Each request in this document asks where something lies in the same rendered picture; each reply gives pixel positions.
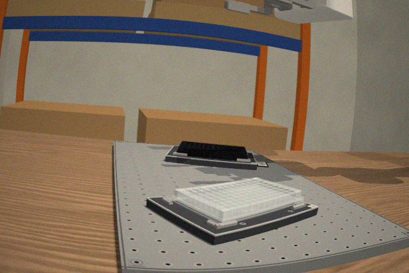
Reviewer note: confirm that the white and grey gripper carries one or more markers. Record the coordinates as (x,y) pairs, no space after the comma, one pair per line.
(298,11)

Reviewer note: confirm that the black microplate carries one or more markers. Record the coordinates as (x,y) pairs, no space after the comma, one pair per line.
(212,151)

